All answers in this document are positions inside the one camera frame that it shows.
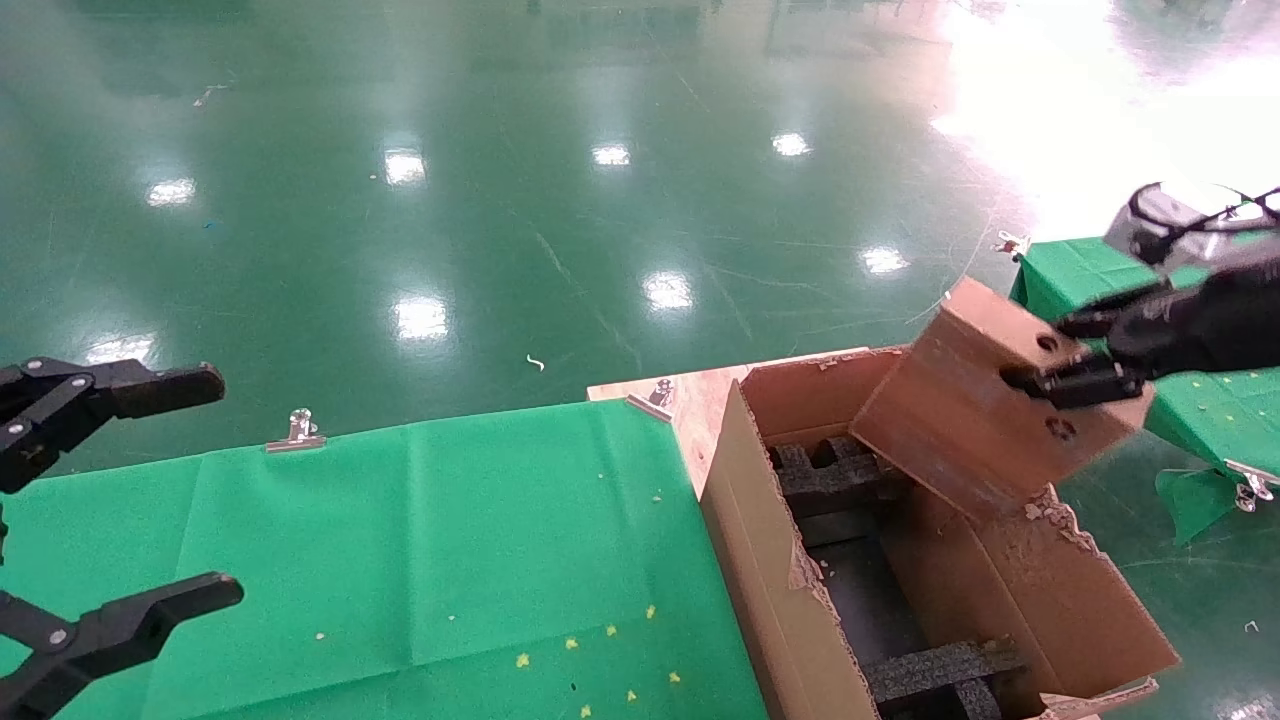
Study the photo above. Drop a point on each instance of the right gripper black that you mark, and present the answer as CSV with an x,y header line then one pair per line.
x,y
1220,325

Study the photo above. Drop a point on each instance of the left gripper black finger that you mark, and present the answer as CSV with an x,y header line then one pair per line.
x,y
120,630
150,390

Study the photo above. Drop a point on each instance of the small brown cardboard box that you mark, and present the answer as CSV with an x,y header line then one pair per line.
x,y
950,420

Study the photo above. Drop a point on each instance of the large open cardboard carton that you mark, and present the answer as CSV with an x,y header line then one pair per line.
x,y
770,600

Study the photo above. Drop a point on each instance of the silver binder clip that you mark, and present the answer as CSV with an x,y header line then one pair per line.
x,y
1250,490
655,395
1012,244
297,432

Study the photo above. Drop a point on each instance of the green table cloth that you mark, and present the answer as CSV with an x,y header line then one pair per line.
x,y
1220,420
400,550

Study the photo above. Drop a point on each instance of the black foam insert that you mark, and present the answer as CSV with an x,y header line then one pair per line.
x,y
830,480
930,670

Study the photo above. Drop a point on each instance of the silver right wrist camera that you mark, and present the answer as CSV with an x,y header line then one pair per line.
x,y
1160,225

